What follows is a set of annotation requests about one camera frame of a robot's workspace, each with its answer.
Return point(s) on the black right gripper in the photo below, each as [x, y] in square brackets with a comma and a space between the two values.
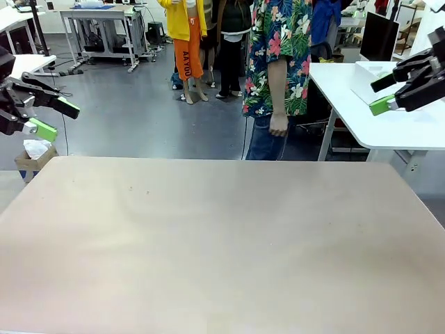
[438, 45]

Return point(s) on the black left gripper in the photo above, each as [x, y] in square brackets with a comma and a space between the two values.
[6, 66]

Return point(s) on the white plastic basket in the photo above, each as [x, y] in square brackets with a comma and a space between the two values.
[363, 81]

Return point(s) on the person's right forearm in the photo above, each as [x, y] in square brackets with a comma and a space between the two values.
[278, 87]

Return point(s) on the person's right hand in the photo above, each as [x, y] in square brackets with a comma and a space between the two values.
[279, 125]

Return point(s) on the crumpled white paper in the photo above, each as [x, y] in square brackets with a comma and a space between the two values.
[36, 148]

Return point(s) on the grey floor power strip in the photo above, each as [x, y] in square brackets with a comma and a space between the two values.
[71, 72]

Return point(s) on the white rounded table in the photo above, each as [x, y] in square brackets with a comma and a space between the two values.
[34, 62]

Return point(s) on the black computer monitor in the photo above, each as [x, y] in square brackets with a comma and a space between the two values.
[379, 38]

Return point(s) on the cardboard box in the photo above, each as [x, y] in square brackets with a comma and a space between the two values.
[31, 168]

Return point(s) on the white side table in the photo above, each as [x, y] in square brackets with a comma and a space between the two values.
[347, 118]

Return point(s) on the black stand pole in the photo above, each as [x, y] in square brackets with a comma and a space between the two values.
[38, 31]

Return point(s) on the black office chair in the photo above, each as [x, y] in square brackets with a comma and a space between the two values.
[321, 50]

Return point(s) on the person in blue jacket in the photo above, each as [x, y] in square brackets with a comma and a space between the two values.
[325, 21]

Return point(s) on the person in floral shirt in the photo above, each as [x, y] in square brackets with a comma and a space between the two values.
[274, 31]

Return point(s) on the mannequin in yellow and orange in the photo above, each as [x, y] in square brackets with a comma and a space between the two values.
[186, 52]

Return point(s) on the figure in black clothes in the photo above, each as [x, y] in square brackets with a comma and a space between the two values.
[231, 59]

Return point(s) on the wooden shelf frame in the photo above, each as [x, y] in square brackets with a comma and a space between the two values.
[410, 33]

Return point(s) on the white desk with metal frame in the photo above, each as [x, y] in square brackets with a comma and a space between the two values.
[94, 14]

